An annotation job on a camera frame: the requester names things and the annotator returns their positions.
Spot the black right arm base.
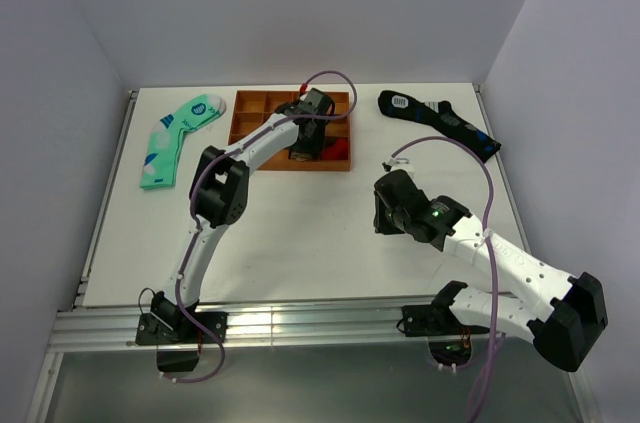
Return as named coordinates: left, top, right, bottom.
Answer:
left=396, top=304, right=489, bottom=371

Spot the orange compartment tray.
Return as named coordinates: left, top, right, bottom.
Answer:
left=228, top=89, right=352, bottom=172

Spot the mint green sock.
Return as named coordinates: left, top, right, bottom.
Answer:
left=139, top=93, right=227, bottom=191

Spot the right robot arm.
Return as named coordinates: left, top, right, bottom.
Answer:
left=374, top=170, right=608, bottom=372

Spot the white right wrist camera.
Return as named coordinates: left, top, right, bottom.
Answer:
left=382, top=157, right=415, bottom=177

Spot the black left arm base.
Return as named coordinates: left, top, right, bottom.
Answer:
left=135, top=313, right=215, bottom=373

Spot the black blue sock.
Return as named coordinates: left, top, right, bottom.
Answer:
left=378, top=90, right=501, bottom=163

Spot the aluminium frame rail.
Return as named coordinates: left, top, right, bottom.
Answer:
left=47, top=293, right=574, bottom=349

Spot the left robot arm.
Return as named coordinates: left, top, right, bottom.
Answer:
left=150, top=88, right=336, bottom=342

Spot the red rolled sock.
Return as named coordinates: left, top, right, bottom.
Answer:
left=321, top=138, right=349, bottom=161

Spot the brown argyle sock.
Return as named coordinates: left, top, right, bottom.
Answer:
left=289, top=152, right=314, bottom=162

